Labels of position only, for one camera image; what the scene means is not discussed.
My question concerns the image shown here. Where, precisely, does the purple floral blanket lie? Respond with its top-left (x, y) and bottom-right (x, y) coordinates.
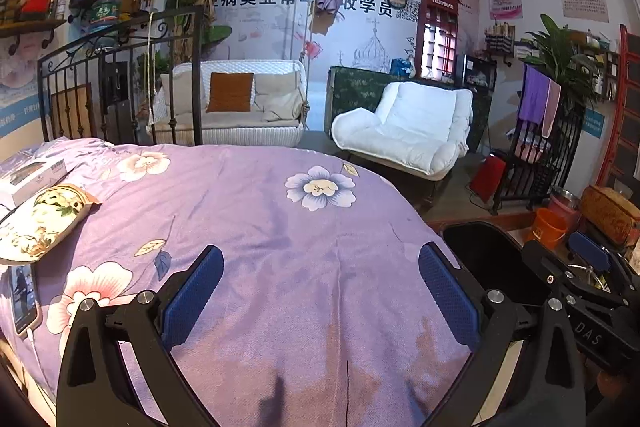
top-left (0, 138), bottom-right (501, 427)

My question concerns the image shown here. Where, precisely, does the black iron rack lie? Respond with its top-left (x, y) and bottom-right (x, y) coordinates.
top-left (492, 62), bottom-right (586, 215)

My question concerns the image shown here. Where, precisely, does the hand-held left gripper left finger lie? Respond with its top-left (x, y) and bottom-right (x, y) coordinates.
top-left (56, 244), bottom-right (225, 427)

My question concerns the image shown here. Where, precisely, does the black display case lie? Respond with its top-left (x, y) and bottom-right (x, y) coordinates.
top-left (462, 54), bottom-right (498, 92)

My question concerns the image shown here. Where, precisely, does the white cardboard box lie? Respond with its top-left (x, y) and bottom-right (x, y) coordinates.
top-left (0, 157), bottom-right (68, 208)

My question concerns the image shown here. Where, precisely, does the orange bucket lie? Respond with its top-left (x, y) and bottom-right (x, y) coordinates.
top-left (530, 207), bottom-right (569, 250)

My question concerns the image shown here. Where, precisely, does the red phone booth cabinet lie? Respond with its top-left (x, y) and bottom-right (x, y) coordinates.
top-left (414, 0), bottom-right (460, 82)

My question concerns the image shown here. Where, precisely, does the red container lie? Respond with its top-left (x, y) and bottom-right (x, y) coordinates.
top-left (20, 0), bottom-right (51, 20)

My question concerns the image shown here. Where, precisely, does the steel basin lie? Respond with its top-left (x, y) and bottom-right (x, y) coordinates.
top-left (550, 187), bottom-right (583, 205)

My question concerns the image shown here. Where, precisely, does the bottle wall shelf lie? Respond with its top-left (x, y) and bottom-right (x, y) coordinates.
top-left (484, 22), bottom-right (516, 58)

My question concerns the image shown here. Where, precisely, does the floral pillow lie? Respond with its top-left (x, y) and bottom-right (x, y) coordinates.
top-left (0, 183), bottom-right (101, 264)

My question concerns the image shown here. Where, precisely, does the black hanging bag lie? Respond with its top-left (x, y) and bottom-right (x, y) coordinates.
top-left (102, 59), bottom-right (132, 105)

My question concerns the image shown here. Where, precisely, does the red bag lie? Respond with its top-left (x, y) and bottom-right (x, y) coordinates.
top-left (470, 155), bottom-right (507, 204)

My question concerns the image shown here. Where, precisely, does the brown wooden board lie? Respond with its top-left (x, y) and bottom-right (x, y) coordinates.
top-left (50, 81), bottom-right (93, 138)

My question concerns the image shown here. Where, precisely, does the pink wash basin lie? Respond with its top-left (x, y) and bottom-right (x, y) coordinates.
top-left (515, 138), bottom-right (551, 164)

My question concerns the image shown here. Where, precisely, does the wooden wall shelf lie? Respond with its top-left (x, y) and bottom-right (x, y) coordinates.
top-left (0, 19), bottom-right (68, 38)

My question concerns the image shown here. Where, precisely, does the brown cushion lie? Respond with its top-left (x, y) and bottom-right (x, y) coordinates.
top-left (206, 72), bottom-right (255, 114)

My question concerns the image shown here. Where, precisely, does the red shelf frame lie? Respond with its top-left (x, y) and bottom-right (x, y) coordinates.
top-left (595, 24), bottom-right (640, 192)

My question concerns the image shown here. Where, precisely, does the green potted plant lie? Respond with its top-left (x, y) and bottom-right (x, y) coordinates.
top-left (520, 14), bottom-right (601, 108)

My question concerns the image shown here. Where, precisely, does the pale face wall poster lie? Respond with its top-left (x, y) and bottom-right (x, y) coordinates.
top-left (0, 27), bottom-right (51, 138)

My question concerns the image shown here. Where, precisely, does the green floral counter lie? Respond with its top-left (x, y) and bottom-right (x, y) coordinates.
top-left (327, 66), bottom-right (493, 152)

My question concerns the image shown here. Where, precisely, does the green tin can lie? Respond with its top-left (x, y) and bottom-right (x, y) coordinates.
top-left (90, 0), bottom-right (121, 35)

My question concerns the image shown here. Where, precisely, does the white wicker swing sofa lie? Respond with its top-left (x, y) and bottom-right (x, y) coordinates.
top-left (150, 59), bottom-right (308, 146)

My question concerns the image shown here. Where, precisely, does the white padded armchair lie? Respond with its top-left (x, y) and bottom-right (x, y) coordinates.
top-left (331, 81), bottom-right (474, 208)

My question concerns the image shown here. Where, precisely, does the smartphone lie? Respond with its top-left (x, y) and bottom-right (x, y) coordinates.
top-left (9, 263), bottom-right (41, 337)

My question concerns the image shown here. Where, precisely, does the blue wall sign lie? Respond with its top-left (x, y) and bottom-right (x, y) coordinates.
top-left (582, 109), bottom-right (606, 140)

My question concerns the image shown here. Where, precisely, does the dark brown waste bin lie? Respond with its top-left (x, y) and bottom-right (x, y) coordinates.
top-left (442, 221), bottom-right (556, 313)

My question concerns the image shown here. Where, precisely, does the orange patterned case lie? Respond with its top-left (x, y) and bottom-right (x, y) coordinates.
top-left (580, 184), bottom-right (640, 248)

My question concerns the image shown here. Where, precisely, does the pink towel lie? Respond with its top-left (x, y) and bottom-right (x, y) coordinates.
top-left (541, 79), bottom-right (562, 138)

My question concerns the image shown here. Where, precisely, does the purple towel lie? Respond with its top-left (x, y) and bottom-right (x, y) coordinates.
top-left (517, 64), bottom-right (551, 125)

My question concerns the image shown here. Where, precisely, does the wooden wall rack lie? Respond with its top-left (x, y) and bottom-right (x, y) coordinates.
top-left (575, 29), bottom-right (621, 102)

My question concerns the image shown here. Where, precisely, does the beige cushion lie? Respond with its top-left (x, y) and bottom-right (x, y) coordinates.
top-left (252, 69), bottom-right (305, 124)
top-left (160, 72), bottom-right (213, 115)

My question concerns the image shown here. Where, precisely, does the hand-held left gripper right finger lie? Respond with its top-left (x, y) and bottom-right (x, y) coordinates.
top-left (418, 241), bottom-right (586, 427)

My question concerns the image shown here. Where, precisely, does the black iron bed frame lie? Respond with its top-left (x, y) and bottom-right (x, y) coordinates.
top-left (36, 4), bottom-right (207, 146)

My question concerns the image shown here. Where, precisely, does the pink bucket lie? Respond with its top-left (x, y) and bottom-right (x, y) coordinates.
top-left (547, 196), bottom-right (583, 228)

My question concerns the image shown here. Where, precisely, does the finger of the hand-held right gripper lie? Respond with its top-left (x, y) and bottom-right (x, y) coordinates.
top-left (522, 239), bottom-right (626, 308)
top-left (569, 231), bottom-right (640, 294)

